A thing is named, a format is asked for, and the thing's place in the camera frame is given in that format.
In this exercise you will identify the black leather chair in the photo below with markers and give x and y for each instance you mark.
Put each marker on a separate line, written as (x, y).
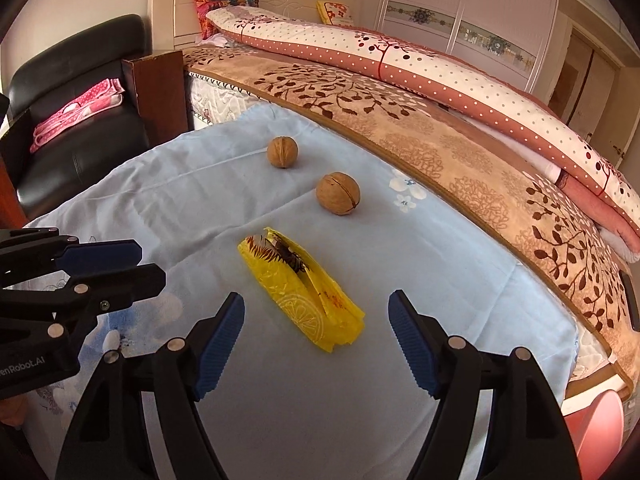
(80, 55)

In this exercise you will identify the walnut with open seam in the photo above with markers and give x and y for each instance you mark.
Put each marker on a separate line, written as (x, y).
(338, 193)

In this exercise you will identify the cream panelled door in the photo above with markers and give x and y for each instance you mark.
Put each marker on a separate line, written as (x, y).
(595, 90)

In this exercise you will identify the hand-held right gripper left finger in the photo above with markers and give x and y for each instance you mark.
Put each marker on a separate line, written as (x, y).
(220, 350)

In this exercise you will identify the pink dotted folded quilt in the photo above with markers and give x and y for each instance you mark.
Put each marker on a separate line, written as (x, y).
(425, 75)

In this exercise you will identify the pink cloth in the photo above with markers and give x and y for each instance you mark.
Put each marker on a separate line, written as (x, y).
(75, 110)

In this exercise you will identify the white sliding-door wardrobe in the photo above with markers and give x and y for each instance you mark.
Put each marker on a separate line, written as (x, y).
(465, 0)

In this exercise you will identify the light blue floral cloth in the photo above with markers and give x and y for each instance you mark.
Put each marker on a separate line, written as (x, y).
(200, 200)

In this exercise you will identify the black smartphone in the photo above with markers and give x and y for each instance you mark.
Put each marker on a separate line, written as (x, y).
(631, 300)

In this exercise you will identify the pink plastic bucket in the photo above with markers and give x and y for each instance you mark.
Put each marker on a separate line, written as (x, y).
(597, 435)

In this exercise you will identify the yellow flowered pillow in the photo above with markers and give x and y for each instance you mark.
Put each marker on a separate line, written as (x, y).
(336, 12)

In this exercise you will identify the person's left hand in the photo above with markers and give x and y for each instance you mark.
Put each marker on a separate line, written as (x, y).
(10, 412)

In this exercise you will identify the brown wooden nightstand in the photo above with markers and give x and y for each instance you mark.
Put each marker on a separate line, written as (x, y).
(157, 95)

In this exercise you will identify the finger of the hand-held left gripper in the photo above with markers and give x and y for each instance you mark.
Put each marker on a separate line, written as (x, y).
(130, 282)
(105, 255)

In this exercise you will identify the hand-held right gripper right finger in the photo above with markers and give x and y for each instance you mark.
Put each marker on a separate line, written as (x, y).
(412, 345)

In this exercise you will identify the yellow snack wrapper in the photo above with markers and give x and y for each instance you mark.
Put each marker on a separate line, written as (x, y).
(300, 295)

